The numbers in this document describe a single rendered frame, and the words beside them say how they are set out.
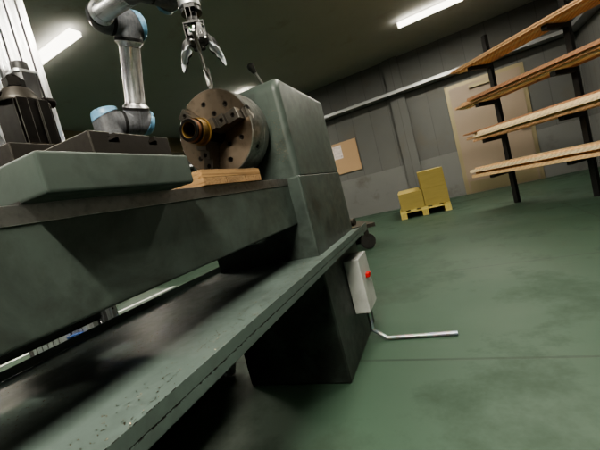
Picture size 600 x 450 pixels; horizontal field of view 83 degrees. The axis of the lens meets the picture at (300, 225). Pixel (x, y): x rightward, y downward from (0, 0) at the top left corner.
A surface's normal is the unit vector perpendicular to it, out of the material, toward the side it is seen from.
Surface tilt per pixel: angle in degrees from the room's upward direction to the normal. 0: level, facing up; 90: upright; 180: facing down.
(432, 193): 90
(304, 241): 90
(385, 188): 90
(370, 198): 90
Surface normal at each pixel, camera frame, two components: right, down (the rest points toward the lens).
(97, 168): 0.90, -0.20
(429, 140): -0.40, 0.18
